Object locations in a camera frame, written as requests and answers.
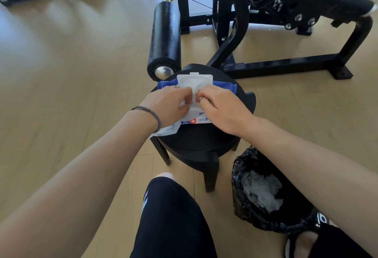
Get person's right hand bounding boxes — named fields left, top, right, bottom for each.
left=195, top=85, right=255, bottom=139

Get person's left hand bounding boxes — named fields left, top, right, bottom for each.
left=141, top=86, right=193, bottom=129

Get blue white wet wipes packet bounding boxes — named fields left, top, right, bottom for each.
left=149, top=72, right=238, bottom=137

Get person's left forearm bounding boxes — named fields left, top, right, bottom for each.
left=0, top=110, right=160, bottom=258

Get person's right forearm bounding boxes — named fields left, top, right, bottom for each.
left=241, top=116, right=378, bottom=252

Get black round stool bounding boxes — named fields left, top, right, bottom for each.
left=149, top=63, right=257, bottom=193

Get person's left knee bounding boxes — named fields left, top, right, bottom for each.
left=153, top=172, right=177, bottom=182

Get black foam roller pad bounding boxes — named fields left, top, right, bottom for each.
left=147, top=1, right=182, bottom=82

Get crumpled used white wipes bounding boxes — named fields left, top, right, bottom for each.
left=240, top=170, right=284, bottom=214

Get black trash bag bin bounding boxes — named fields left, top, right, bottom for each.
left=231, top=145, right=322, bottom=235

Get black shorts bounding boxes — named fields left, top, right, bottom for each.
left=130, top=176, right=373, bottom=258

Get black sandal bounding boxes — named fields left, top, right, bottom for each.
left=284, top=230, right=322, bottom=258

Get person's right foot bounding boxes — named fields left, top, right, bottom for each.
left=291, top=231, right=320, bottom=258

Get grey hair tie wristband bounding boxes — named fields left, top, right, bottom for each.
left=131, top=106, right=162, bottom=133

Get black gym machine frame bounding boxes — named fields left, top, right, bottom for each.
left=161, top=0, right=378, bottom=80

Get thin black cable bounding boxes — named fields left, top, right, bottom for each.
left=172, top=0, right=214, bottom=10

